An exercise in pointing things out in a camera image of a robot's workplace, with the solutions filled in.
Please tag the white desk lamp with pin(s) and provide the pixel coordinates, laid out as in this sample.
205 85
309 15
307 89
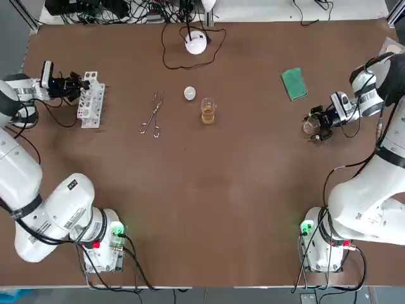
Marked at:
196 44

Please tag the green folded cloth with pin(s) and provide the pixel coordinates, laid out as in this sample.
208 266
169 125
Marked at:
295 84

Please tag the small white dish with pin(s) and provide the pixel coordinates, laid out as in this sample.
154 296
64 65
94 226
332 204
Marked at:
190 93

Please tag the small glass beaker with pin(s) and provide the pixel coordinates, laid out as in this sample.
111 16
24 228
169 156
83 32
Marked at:
310 125

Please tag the metal crucible tongs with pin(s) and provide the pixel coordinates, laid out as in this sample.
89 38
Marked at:
154 111

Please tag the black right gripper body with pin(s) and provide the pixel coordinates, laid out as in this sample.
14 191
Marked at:
330 118

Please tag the aluminium frame post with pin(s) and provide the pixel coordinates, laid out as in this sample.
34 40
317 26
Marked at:
30 16
209 19
395 12

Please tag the glass beaker with yellow liquid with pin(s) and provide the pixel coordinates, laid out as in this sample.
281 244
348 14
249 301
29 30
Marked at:
209 114

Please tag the white test tube rack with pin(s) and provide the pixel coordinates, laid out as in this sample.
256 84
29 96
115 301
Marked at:
91 104

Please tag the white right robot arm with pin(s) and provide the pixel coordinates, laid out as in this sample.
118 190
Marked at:
373 196

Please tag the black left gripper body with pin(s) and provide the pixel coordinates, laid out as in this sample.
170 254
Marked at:
58 87

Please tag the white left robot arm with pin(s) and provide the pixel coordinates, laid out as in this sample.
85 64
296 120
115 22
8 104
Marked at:
25 190

